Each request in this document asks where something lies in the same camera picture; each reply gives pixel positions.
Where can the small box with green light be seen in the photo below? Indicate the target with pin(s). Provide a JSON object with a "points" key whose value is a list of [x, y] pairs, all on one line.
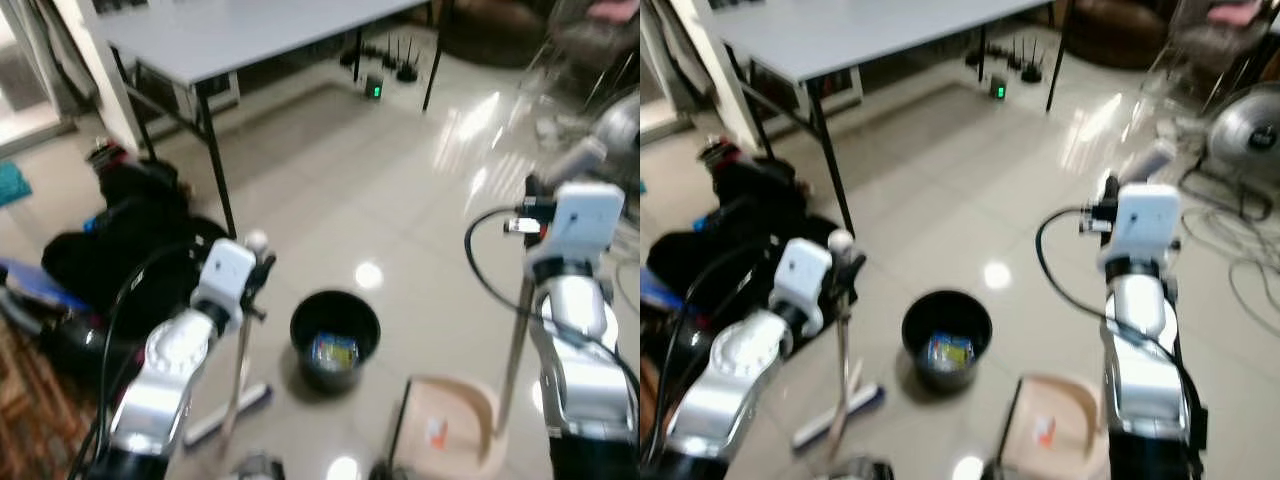
{"points": [[998, 89], [374, 89]]}

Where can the grey table with black legs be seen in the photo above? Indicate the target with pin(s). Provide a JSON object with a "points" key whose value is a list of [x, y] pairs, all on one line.
{"points": [[250, 35], [870, 35]]}

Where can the teal cloth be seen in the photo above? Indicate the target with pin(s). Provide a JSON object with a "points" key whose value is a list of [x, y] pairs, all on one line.
{"points": [[12, 183]]}

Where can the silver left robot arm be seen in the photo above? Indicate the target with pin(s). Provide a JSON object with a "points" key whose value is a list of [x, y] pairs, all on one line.
{"points": [[165, 375], [725, 375]]}

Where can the orange scrap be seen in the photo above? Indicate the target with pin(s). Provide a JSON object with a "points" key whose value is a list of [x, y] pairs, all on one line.
{"points": [[436, 432], [1045, 431]]}

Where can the black round waste bin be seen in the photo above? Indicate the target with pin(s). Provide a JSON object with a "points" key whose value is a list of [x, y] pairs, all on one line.
{"points": [[945, 315], [335, 315]]}

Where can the blue yellow snack packet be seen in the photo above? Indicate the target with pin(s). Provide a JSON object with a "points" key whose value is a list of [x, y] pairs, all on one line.
{"points": [[948, 352], [334, 352]]}

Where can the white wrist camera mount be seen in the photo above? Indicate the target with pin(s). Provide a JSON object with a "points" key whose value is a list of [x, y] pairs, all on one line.
{"points": [[1145, 222], [225, 272], [805, 275], [583, 220]]}

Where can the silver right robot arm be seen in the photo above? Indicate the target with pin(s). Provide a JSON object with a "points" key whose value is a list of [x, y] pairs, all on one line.
{"points": [[580, 350], [1140, 350]]}

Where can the brown patterned rug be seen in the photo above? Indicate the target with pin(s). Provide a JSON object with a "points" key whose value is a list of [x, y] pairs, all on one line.
{"points": [[35, 410]]}

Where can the black bag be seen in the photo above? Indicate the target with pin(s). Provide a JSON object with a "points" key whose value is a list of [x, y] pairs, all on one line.
{"points": [[130, 240], [740, 235]]}

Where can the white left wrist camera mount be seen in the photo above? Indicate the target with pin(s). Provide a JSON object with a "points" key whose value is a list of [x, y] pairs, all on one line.
{"points": [[225, 272], [805, 275]]}

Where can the dark brown sofa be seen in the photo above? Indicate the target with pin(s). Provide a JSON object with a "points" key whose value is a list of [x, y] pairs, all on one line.
{"points": [[1115, 30], [490, 30]]}

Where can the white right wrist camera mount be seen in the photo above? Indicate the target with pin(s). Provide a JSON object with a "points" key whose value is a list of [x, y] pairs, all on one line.
{"points": [[583, 220], [1145, 222]]}

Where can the black router with antennas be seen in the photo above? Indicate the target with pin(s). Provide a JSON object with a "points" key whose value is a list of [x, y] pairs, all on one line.
{"points": [[1030, 68], [407, 68]]}

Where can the chair with pink cushion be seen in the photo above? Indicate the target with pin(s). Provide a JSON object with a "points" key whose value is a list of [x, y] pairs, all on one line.
{"points": [[1225, 25], [595, 30]]}

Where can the blue flat item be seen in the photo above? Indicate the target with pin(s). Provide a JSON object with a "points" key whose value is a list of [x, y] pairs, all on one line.
{"points": [[652, 290], [35, 280]]}

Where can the grey round floor fan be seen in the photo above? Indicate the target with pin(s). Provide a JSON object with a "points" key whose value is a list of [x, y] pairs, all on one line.
{"points": [[622, 135], [1245, 135]]}

